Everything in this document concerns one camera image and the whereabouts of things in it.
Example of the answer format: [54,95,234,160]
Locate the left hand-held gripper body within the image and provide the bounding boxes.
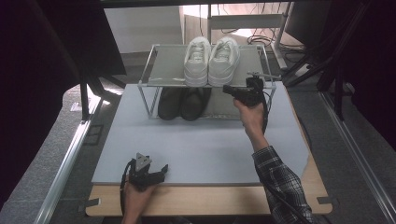
[129,152,162,191]

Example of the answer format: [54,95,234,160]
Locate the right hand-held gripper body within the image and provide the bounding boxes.
[239,72,281,107]

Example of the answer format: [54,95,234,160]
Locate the white sneaker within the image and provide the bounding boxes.
[207,35,242,88]
[183,35,212,88]

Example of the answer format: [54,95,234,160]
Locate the black slipper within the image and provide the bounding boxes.
[157,87,185,121]
[180,87,213,122]

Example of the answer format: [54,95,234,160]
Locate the metal two-tier shoe rack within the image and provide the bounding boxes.
[137,44,277,120]

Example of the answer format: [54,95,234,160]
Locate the person's left hand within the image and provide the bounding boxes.
[121,182,157,217]

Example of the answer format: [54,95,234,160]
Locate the person's right hand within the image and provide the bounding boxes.
[233,98,270,152]

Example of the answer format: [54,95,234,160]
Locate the black metal stands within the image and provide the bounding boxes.
[281,0,373,121]

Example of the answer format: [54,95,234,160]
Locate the dark monitor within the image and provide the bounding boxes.
[284,0,332,49]

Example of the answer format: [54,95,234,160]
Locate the black tripod stand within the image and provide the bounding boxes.
[78,73,127,123]

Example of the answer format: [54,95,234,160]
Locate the right hand-held gripper cable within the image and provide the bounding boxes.
[261,89,311,224]

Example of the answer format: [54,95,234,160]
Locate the bundle of floor cables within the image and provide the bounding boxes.
[247,33,307,54]

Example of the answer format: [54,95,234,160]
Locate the white desk frame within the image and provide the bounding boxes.
[178,2,295,71]

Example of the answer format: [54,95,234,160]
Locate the aluminium rail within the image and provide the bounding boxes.
[33,98,105,224]
[320,91,396,224]

